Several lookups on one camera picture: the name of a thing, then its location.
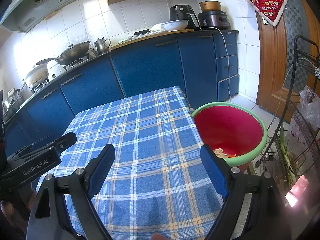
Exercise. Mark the large orange plastic bag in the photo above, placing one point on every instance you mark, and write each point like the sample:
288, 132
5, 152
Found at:
232, 156

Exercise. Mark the cream paper ball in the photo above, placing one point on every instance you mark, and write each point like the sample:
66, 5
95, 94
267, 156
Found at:
218, 153

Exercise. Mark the red basin with green rim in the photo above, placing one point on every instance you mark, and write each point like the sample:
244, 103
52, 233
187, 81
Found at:
225, 127

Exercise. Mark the blue plaid tablecloth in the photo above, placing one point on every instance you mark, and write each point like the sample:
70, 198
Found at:
150, 142

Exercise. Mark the person's left hand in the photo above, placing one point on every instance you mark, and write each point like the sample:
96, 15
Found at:
7, 211

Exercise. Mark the person's right hand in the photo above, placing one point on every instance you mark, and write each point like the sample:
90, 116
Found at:
158, 237

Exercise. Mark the brown inner cooking pot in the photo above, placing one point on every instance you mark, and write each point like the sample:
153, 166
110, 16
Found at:
210, 6

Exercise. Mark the black air fryer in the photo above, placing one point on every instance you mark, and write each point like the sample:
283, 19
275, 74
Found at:
180, 12

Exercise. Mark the white bowl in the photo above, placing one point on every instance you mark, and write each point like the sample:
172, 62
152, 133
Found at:
175, 25

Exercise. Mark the blue kitchen base cabinets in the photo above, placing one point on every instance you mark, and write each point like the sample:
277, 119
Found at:
145, 72

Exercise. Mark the pink rectangular object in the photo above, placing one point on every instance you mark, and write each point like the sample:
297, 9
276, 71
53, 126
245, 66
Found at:
296, 192

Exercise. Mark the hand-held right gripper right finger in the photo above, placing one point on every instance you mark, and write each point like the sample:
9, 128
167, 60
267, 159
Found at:
215, 172

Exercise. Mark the clear plastic bag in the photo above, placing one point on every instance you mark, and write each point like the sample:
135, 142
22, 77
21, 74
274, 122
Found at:
310, 107

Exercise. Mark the wooden door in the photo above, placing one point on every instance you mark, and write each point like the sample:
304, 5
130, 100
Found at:
270, 75

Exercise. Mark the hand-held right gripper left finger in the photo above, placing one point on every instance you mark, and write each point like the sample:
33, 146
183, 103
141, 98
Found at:
100, 172

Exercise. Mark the dark rice cooker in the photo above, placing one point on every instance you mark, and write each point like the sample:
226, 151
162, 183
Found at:
215, 20

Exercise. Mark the dark tray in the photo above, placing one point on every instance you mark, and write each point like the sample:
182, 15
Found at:
141, 32

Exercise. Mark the grey range hood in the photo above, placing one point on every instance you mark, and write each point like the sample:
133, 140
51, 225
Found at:
37, 7

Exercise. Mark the steel pot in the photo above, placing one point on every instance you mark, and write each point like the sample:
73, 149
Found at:
13, 101

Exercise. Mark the steel wok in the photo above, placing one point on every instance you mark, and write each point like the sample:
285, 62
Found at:
75, 51

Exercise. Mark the white clay pot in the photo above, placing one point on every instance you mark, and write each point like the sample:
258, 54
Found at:
37, 76

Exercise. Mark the green onions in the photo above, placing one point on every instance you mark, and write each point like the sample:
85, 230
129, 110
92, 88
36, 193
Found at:
283, 150

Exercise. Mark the steel kettle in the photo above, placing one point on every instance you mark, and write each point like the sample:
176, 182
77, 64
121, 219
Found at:
101, 45

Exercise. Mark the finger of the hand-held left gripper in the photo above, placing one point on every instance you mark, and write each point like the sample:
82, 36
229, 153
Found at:
66, 140

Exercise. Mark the white printed plastic bag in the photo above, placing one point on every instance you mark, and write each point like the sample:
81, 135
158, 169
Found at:
297, 135

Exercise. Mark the gas stove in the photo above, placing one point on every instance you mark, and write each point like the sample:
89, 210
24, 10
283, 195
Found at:
75, 63

